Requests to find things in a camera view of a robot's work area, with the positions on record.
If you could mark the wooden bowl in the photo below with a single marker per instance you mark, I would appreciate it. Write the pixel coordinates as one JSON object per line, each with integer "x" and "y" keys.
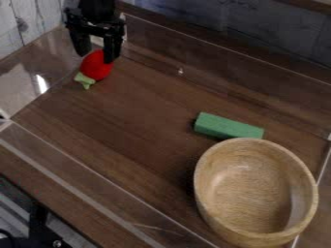
{"x": 255, "y": 192}

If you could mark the green foam block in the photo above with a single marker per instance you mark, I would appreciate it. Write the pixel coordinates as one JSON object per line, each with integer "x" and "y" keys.
{"x": 223, "y": 128}

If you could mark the red plush strawberry green leaf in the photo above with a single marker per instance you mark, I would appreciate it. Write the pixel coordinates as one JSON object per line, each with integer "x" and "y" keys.
{"x": 93, "y": 69}

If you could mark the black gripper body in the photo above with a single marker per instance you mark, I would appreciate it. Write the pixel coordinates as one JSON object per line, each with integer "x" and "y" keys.
{"x": 92, "y": 18}

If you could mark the black metal stand bracket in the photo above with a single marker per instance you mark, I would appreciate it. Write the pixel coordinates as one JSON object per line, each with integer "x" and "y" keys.
{"x": 41, "y": 237}

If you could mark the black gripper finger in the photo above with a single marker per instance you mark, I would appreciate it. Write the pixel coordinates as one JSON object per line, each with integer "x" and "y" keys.
{"x": 112, "y": 42}
{"x": 81, "y": 42}

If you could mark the clear acrylic tray wall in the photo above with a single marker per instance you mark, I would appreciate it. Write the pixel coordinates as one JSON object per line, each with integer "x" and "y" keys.
{"x": 105, "y": 156}

